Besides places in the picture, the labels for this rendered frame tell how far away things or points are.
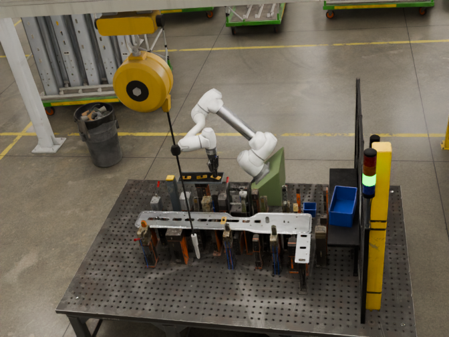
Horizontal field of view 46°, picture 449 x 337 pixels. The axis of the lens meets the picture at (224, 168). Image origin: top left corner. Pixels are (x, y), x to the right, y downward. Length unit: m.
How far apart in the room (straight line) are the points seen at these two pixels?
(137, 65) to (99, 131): 5.17
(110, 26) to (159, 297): 2.94
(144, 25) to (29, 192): 5.66
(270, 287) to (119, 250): 1.33
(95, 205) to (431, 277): 3.64
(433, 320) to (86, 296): 2.77
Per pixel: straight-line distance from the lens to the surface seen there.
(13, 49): 7.04
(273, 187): 4.51
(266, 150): 4.53
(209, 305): 3.93
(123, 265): 4.39
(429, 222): 5.60
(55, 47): 8.59
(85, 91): 8.29
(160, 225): 4.18
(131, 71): 1.38
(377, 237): 3.37
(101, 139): 6.62
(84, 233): 5.95
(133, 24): 1.35
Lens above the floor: 3.68
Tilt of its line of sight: 35 degrees down
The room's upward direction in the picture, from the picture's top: 9 degrees counter-clockwise
